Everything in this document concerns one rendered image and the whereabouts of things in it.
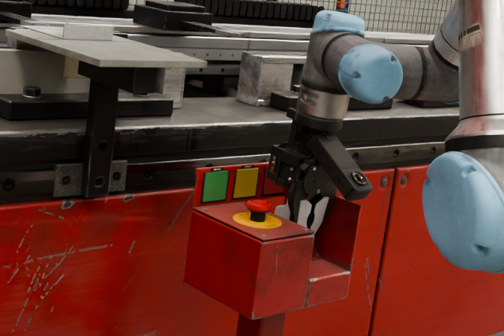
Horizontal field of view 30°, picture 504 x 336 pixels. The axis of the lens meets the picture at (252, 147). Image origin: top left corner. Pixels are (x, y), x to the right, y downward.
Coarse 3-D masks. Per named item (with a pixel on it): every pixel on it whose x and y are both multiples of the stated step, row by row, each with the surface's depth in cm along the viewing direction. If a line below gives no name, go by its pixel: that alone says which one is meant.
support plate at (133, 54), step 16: (16, 32) 138; (32, 32) 141; (48, 48) 131; (64, 48) 128; (80, 48) 130; (96, 48) 132; (112, 48) 135; (128, 48) 137; (144, 48) 139; (160, 48) 142; (96, 64) 122; (112, 64) 123; (128, 64) 125; (144, 64) 127; (160, 64) 128; (176, 64) 130; (192, 64) 132
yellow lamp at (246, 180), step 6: (258, 168) 146; (240, 174) 144; (246, 174) 145; (252, 174) 146; (240, 180) 144; (246, 180) 145; (252, 180) 146; (240, 186) 145; (246, 186) 145; (252, 186) 146; (234, 192) 144; (240, 192) 145; (246, 192) 146; (252, 192) 147
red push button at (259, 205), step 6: (246, 204) 136; (252, 204) 135; (258, 204) 135; (264, 204) 135; (270, 204) 136; (252, 210) 135; (258, 210) 135; (264, 210) 135; (270, 210) 135; (252, 216) 136; (258, 216) 136; (264, 216) 136
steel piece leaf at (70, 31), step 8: (40, 32) 142; (48, 32) 142; (56, 32) 143; (64, 32) 137; (72, 32) 138; (80, 32) 139; (88, 32) 140; (96, 32) 140; (104, 32) 141; (112, 32) 142; (104, 40) 142
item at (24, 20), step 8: (0, 0) 160; (8, 0) 161; (16, 0) 162; (0, 8) 160; (8, 8) 161; (16, 8) 162; (24, 8) 163; (0, 16) 156; (8, 16) 154; (16, 16) 155; (24, 16) 157; (24, 24) 150; (32, 24) 148; (40, 24) 149; (48, 24) 150
